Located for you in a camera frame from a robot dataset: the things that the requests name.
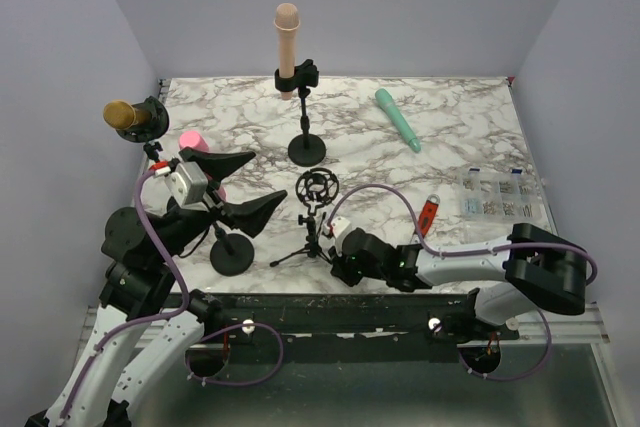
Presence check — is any gold microphone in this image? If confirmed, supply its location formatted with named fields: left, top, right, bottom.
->
left=103, top=100, right=152, bottom=130

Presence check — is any black tripod shock-mount stand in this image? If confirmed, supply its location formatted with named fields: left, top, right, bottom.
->
left=269, top=167, right=339, bottom=267

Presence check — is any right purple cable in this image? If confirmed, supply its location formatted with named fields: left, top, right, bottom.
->
left=329, top=184, right=599, bottom=293

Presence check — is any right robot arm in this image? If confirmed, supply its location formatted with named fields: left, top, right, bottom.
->
left=322, top=218, right=589, bottom=339

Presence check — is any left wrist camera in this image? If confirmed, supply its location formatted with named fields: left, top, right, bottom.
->
left=165, top=162, right=209, bottom=207

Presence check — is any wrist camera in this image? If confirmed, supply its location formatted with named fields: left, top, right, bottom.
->
left=165, top=162, right=209, bottom=207
left=322, top=216, right=353, bottom=250

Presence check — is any red-handled adjustable wrench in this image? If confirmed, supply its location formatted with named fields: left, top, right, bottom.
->
left=418, top=194, right=440, bottom=237

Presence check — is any black gold-mic stand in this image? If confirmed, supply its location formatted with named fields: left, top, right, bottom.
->
left=116, top=96, right=170, bottom=162

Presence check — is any black round-base clip stand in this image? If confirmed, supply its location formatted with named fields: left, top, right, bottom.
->
left=274, top=59, right=326, bottom=167

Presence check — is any mint green microphone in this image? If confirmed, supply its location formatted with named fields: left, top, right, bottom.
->
left=375, top=88, right=421, bottom=153

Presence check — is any black front mounting rail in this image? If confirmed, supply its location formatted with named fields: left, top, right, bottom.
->
left=196, top=293, right=519, bottom=344

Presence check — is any black round-base pink-mic stand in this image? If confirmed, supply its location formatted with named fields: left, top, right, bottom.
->
left=210, top=223, right=254, bottom=277

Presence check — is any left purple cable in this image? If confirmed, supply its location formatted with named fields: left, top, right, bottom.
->
left=59, top=166, right=189, bottom=421

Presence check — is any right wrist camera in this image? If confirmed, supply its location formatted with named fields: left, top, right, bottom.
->
left=322, top=216, right=353, bottom=250

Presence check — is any beige microphone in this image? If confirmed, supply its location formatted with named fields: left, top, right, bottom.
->
left=274, top=3, right=300, bottom=79

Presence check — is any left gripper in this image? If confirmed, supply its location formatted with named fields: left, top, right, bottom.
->
left=155, top=146, right=288, bottom=261

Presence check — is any purple cable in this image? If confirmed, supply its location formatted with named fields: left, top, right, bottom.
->
left=59, top=166, right=189, bottom=421
left=329, top=184, right=599, bottom=293

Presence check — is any clear plastic screw box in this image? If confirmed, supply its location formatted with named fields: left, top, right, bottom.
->
left=457, top=168, right=542, bottom=223

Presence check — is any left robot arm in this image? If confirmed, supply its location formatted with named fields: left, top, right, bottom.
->
left=26, top=143, right=287, bottom=426

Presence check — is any pink microphone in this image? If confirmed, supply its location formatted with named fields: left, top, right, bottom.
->
left=178, top=130, right=227, bottom=203

